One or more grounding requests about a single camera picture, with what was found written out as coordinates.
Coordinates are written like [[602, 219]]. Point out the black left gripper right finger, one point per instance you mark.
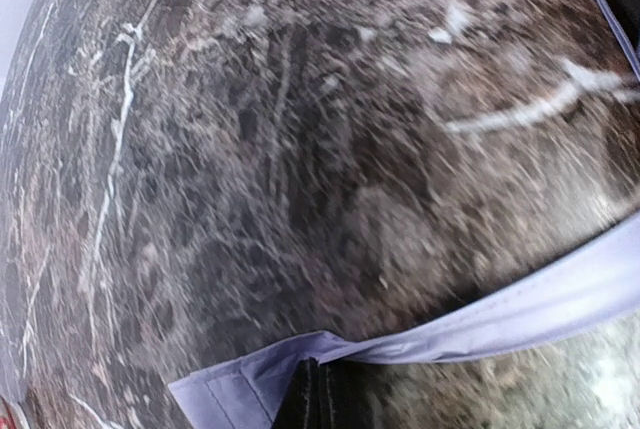
[[347, 398]]

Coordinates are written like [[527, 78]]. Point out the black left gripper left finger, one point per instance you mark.
[[301, 404]]

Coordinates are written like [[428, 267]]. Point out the lavender folding umbrella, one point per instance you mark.
[[504, 186]]

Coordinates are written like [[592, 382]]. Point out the red patterned ceramic bowl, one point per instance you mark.
[[12, 416]]

